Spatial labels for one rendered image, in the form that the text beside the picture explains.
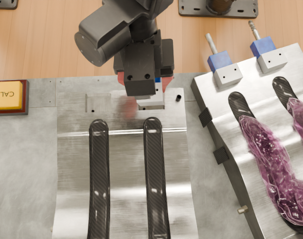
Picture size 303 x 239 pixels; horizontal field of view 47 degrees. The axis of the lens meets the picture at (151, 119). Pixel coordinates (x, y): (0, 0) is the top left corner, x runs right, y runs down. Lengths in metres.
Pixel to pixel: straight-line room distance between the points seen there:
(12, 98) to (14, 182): 0.18
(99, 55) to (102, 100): 0.27
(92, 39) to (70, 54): 0.41
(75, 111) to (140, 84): 0.25
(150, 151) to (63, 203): 0.19
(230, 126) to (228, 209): 0.18
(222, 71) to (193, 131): 0.15
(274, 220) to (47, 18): 0.69
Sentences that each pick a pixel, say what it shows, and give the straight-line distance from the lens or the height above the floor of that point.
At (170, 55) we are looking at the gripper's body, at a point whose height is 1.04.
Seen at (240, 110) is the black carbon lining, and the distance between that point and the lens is 0.79.
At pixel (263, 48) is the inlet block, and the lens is 0.84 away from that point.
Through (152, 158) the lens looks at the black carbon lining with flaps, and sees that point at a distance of 0.70.
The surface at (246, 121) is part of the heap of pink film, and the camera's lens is 0.76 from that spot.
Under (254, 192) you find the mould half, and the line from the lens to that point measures 0.73.
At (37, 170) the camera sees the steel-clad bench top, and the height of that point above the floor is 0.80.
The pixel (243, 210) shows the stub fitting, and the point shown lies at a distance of 0.76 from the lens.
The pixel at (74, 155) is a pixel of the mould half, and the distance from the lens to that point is 0.71.
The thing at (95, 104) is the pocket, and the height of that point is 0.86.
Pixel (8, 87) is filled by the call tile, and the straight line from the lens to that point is 0.84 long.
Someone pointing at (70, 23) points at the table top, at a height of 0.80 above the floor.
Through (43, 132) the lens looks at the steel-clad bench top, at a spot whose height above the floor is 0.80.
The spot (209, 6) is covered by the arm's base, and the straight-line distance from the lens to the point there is 0.92.
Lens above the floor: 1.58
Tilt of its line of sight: 75 degrees down
